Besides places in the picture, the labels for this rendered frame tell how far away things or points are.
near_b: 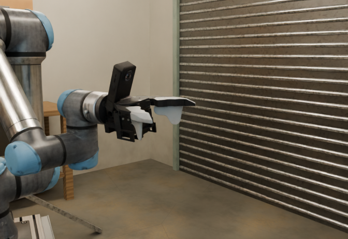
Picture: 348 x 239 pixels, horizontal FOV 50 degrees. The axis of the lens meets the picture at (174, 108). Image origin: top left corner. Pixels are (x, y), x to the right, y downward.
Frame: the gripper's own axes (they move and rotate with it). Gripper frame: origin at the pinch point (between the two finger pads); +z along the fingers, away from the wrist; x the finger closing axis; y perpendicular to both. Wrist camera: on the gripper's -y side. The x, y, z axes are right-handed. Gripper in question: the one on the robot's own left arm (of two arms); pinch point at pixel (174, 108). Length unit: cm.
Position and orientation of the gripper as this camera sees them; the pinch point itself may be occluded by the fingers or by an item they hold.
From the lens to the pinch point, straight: 72.0
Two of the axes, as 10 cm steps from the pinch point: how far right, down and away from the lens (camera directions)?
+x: -6.3, 2.5, -7.3
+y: 0.9, 9.6, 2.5
